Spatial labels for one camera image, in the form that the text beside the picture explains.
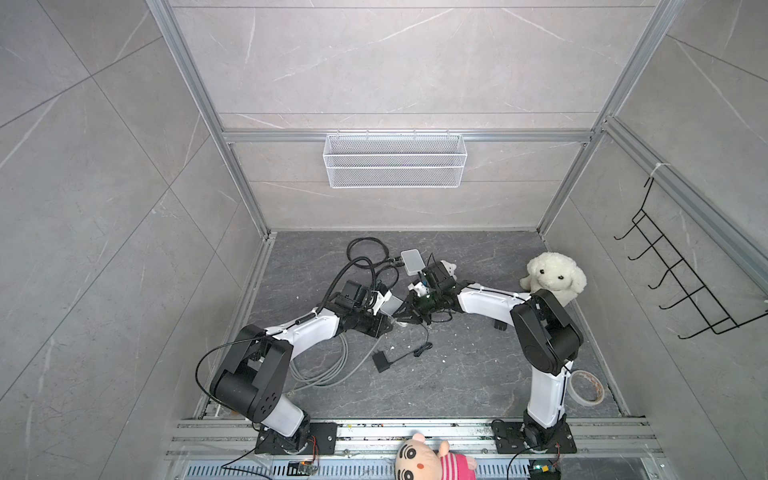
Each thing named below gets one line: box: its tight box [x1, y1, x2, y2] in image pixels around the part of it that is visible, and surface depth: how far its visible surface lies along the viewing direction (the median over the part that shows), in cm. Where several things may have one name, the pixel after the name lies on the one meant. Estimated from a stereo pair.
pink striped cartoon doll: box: [394, 433, 477, 480], surface depth 66 cm
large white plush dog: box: [520, 252, 587, 306], surface depth 87 cm
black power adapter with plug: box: [421, 261, 456, 297], surface depth 78 cm
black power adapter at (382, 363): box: [372, 324, 433, 373], surface depth 87 cm
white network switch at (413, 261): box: [400, 248, 426, 276], surface depth 110 cm
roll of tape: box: [567, 369, 605, 407], surface depth 83 cm
